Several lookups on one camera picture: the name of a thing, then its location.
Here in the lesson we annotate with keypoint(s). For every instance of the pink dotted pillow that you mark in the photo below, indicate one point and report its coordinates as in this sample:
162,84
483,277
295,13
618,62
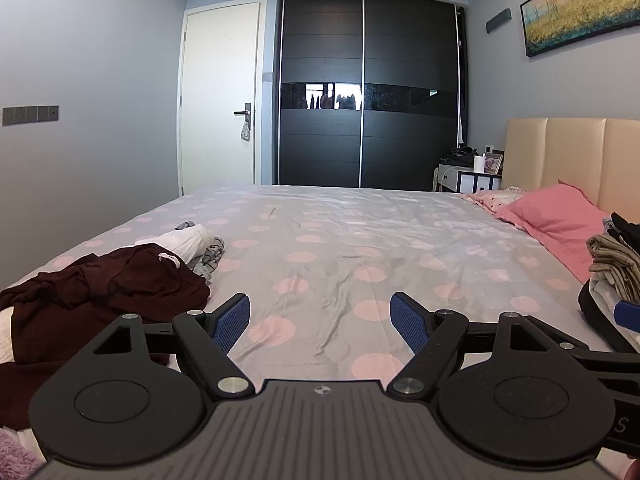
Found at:
492,199

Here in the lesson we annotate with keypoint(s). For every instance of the white nightstand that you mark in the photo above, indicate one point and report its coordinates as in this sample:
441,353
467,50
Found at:
465,180

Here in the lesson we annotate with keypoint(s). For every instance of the dark wall lamp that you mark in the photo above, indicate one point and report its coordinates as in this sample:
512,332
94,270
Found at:
498,21

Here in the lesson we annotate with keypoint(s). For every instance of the black bag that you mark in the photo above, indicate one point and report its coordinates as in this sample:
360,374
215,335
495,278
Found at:
457,156

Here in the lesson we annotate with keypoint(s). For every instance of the dark sliding wardrobe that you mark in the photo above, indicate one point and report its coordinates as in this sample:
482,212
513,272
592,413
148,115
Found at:
320,135

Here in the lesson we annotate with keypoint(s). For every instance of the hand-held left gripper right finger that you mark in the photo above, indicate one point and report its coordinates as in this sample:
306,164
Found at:
407,322

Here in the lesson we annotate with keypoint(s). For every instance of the beige padded headboard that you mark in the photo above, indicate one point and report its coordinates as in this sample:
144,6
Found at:
550,155

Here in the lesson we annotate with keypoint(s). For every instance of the bed with polka dot sheet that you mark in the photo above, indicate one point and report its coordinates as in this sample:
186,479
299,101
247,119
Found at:
325,240

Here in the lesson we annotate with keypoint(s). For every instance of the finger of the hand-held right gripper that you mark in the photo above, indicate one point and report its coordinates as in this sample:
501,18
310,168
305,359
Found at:
600,355
629,316

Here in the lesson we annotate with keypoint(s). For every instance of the grey hanging door tag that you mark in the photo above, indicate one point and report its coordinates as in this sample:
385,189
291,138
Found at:
245,130

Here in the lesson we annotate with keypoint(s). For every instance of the white door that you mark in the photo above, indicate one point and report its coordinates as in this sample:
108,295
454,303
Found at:
215,110

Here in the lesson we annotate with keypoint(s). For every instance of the stack of folded clothes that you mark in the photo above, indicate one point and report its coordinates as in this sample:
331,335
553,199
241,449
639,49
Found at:
615,260

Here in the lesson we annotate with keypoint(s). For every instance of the grey wall switch panel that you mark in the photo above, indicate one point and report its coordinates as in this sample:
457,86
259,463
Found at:
30,115

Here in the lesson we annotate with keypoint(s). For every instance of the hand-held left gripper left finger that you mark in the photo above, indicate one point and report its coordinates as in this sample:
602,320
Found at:
232,325

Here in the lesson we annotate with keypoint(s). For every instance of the framed landscape painting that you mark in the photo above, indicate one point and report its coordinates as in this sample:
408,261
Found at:
580,15

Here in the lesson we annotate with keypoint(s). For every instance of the purple fuzzy jacket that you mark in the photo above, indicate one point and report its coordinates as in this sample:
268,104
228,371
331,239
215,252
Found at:
15,455

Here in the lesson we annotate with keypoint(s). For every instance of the maroon garment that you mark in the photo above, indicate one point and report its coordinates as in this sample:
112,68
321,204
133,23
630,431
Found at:
75,300

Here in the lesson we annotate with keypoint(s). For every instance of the photo frame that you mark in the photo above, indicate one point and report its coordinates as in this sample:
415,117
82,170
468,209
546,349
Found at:
492,162

